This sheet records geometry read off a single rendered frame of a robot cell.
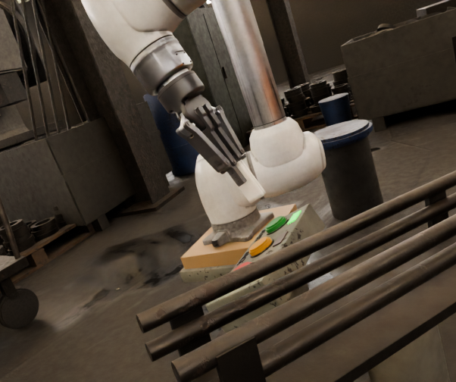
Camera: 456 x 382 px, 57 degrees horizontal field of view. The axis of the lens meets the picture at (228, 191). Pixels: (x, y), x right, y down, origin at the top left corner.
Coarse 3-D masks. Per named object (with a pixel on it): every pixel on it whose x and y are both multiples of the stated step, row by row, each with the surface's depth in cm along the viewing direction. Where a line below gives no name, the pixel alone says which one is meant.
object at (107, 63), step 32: (64, 0) 322; (288, 0) 739; (64, 32) 334; (96, 32) 322; (288, 32) 748; (64, 64) 331; (96, 64) 318; (288, 64) 771; (96, 96) 346; (128, 96) 342; (128, 128) 337; (128, 160) 358; (160, 192) 359
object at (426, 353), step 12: (420, 336) 60; (432, 336) 61; (408, 348) 60; (420, 348) 60; (432, 348) 61; (384, 360) 62; (396, 360) 61; (408, 360) 61; (420, 360) 61; (432, 360) 61; (444, 360) 64; (372, 372) 66; (384, 372) 63; (396, 372) 62; (408, 372) 61; (420, 372) 61; (432, 372) 62; (444, 372) 63
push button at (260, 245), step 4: (264, 236) 67; (260, 240) 66; (264, 240) 64; (268, 240) 64; (256, 244) 66; (260, 244) 64; (264, 244) 64; (268, 244) 64; (252, 248) 65; (256, 248) 64; (260, 248) 64; (264, 248) 64; (252, 252) 64; (256, 252) 64
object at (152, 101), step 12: (144, 96) 420; (156, 96) 407; (156, 108) 413; (156, 120) 420; (168, 120) 411; (168, 132) 417; (168, 144) 424; (180, 144) 418; (168, 156) 434; (180, 156) 423; (192, 156) 421; (180, 168) 429; (192, 168) 425
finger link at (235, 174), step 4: (220, 164) 67; (220, 168) 68; (224, 168) 68; (228, 168) 69; (232, 168) 69; (236, 168) 69; (228, 172) 69; (232, 172) 69; (236, 172) 69; (240, 172) 70; (232, 176) 69; (236, 176) 69; (240, 176) 69; (236, 180) 69; (240, 180) 69; (244, 180) 69; (236, 184) 70; (240, 184) 69
